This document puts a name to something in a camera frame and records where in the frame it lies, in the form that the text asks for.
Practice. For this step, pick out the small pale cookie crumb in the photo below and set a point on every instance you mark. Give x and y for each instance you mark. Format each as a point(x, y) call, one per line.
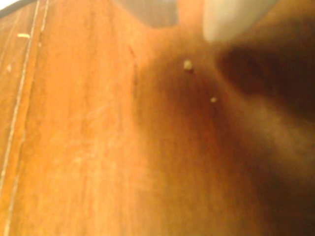
point(213, 99)

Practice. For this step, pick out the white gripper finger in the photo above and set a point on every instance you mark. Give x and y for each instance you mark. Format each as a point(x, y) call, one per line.
point(155, 12)
point(226, 17)

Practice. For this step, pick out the large pale cookie crumb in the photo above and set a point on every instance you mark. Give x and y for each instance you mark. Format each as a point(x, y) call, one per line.
point(187, 65)

